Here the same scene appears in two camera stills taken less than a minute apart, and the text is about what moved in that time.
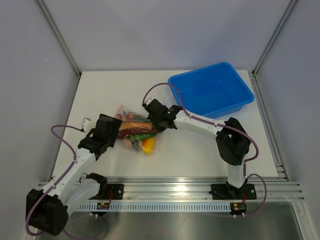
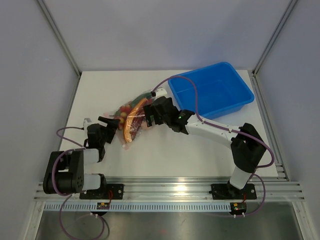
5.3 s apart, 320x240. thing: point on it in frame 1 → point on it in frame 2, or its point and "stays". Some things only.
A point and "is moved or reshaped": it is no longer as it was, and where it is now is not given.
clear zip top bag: (135, 132) is moved or reshaped
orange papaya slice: (146, 125) → (127, 128)
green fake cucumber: (140, 118) → (135, 100)
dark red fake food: (125, 133) → (138, 120)
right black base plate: (226, 191) stays
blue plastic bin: (212, 91) stays
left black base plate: (114, 191) stays
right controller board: (238, 208) stays
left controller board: (104, 206) stays
